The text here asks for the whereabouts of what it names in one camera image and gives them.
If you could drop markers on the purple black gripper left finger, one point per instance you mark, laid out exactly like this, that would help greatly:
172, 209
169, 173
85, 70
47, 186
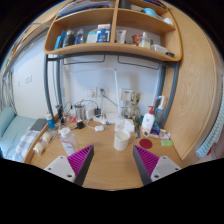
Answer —
74, 167

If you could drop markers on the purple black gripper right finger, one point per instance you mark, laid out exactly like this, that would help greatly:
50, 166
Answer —
151, 167

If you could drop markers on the clear plastic water bottle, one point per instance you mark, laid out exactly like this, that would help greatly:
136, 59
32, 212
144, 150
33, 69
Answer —
68, 140

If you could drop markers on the green sticky note pad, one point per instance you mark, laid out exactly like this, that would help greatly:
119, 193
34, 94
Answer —
167, 142

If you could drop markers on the white ceramic mug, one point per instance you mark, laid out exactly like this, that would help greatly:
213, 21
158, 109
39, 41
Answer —
121, 140

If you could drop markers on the white pump lotion bottle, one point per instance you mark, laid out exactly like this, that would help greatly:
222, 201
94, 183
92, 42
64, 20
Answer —
148, 121

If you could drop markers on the blue spray bottle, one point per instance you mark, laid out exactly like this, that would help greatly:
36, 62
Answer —
159, 110

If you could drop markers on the blue cylindrical can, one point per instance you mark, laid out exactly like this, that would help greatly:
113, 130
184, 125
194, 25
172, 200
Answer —
50, 121

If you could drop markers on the Groot figurine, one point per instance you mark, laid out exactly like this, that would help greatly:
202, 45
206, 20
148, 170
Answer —
133, 111

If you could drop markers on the bed with checkered blanket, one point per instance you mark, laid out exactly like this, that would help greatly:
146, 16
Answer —
16, 135

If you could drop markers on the white desk lamp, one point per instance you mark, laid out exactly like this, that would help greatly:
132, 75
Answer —
110, 95

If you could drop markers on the wooden wall shelf unit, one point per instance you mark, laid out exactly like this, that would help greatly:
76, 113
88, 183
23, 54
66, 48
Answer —
164, 27

